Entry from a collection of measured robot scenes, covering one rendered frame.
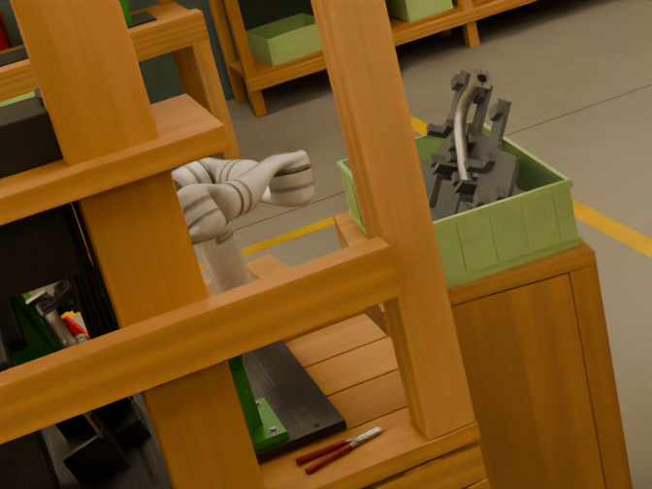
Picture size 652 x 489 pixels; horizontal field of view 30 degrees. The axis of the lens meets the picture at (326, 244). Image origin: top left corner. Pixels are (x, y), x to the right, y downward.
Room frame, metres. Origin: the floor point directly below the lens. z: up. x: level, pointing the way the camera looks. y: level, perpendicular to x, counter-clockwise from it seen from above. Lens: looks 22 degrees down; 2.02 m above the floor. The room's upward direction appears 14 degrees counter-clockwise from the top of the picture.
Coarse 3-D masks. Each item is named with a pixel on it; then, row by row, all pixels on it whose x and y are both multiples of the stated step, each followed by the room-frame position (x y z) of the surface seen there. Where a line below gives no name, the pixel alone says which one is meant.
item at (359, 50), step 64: (64, 0) 1.71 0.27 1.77; (320, 0) 1.83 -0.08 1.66; (384, 0) 1.82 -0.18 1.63; (64, 64) 1.70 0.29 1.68; (128, 64) 1.73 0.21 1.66; (384, 64) 1.82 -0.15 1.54; (64, 128) 1.70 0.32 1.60; (128, 128) 1.72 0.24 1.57; (384, 128) 1.81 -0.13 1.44; (128, 192) 1.71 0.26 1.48; (384, 192) 1.80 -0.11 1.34; (128, 256) 1.71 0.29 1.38; (192, 256) 1.73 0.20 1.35; (128, 320) 1.70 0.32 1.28; (448, 320) 1.82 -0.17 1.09; (192, 384) 1.71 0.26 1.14; (448, 384) 1.81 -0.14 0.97; (192, 448) 1.71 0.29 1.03
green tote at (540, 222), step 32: (352, 192) 3.04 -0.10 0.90; (544, 192) 2.59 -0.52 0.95; (448, 224) 2.56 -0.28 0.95; (480, 224) 2.57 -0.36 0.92; (512, 224) 2.58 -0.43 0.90; (544, 224) 2.60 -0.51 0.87; (448, 256) 2.56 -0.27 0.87; (480, 256) 2.57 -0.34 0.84; (512, 256) 2.58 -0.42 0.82; (544, 256) 2.59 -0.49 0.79
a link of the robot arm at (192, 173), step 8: (184, 168) 2.66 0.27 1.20; (192, 168) 2.65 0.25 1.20; (200, 168) 2.65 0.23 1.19; (176, 176) 2.64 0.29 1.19; (184, 176) 2.63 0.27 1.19; (192, 176) 2.63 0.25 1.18; (200, 176) 2.64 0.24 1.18; (208, 176) 2.64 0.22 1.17; (176, 184) 2.64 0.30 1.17; (184, 184) 2.62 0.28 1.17
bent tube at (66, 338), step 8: (32, 296) 1.99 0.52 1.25; (40, 296) 1.99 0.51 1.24; (48, 296) 2.00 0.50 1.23; (32, 304) 1.99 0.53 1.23; (56, 312) 1.98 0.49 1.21; (48, 320) 1.97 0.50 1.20; (56, 320) 1.97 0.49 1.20; (48, 328) 1.96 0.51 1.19; (56, 328) 1.95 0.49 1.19; (64, 328) 1.96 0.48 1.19; (56, 336) 1.95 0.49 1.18; (64, 336) 1.95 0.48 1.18; (72, 336) 1.96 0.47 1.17; (64, 344) 1.94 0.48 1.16; (72, 344) 1.94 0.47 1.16
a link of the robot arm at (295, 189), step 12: (240, 168) 2.46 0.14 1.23; (276, 180) 2.29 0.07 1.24; (288, 180) 2.28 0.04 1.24; (300, 180) 2.28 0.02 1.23; (312, 180) 2.30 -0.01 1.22; (264, 192) 2.36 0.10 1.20; (276, 192) 2.29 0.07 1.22; (288, 192) 2.27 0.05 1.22; (300, 192) 2.27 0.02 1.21; (312, 192) 2.29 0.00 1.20; (276, 204) 2.30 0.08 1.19; (288, 204) 2.28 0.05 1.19; (300, 204) 2.28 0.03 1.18
